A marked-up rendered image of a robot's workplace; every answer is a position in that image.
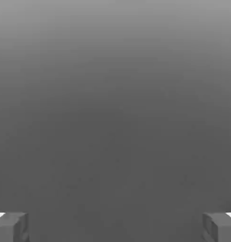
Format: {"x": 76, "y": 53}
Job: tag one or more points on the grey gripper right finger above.
{"x": 221, "y": 228}

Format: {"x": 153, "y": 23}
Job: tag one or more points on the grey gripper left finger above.
{"x": 9, "y": 228}

